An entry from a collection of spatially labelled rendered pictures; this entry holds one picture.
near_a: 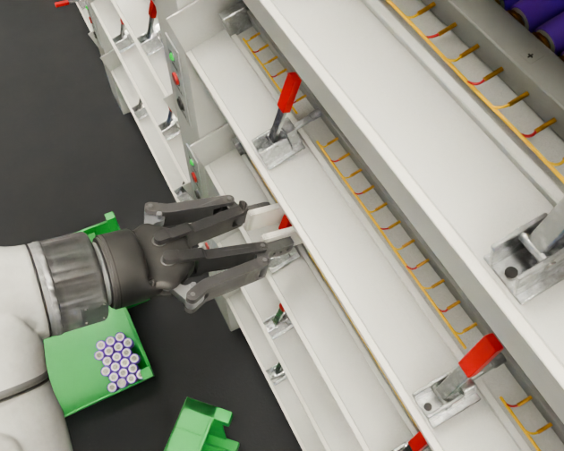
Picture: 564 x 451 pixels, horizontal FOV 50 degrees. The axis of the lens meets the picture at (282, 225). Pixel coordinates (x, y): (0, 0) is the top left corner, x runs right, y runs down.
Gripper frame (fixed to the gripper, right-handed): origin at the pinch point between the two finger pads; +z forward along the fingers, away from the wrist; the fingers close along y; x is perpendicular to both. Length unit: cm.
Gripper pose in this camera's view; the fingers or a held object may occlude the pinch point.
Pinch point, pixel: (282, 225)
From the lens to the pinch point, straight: 68.2
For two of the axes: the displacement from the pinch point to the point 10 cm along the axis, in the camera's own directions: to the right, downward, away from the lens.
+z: 8.7, -2.3, 4.4
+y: 4.5, 7.4, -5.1
